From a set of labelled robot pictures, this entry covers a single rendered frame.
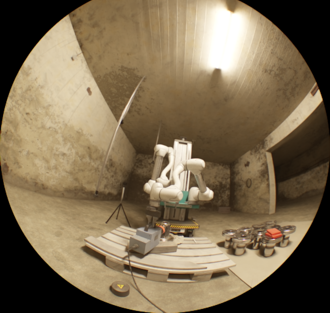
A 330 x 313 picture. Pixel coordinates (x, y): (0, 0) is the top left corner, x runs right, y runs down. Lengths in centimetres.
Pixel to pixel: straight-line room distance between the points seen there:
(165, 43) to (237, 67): 147
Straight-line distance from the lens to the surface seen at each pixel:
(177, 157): 201
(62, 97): 265
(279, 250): 169
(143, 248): 89
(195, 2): 228
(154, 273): 95
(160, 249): 110
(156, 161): 159
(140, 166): 655
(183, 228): 162
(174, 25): 223
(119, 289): 82
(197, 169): 123
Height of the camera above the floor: 73
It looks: 25 degrees up
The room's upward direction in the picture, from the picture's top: 9 degrees clockwise
